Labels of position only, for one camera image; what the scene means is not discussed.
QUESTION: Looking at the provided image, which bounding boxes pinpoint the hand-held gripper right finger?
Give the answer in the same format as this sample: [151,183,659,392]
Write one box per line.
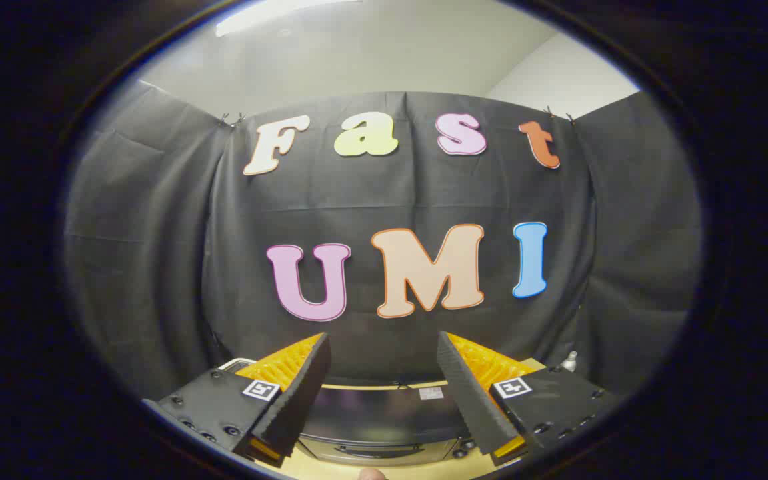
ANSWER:
[436,331,619,467]

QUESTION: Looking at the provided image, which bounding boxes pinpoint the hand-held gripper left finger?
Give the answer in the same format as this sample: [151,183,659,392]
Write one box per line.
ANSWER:
[143,332,332,467]

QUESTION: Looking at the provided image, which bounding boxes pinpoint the black toaster oven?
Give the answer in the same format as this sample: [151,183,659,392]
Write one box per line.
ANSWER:
[294,380,486,467]

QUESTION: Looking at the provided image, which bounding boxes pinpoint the black backdrop cloth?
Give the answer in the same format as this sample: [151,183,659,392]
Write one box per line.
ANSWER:
[64,80,703,401]

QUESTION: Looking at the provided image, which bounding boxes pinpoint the ceiling light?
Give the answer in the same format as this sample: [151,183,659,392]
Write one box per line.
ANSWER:
[214,0,365,38]

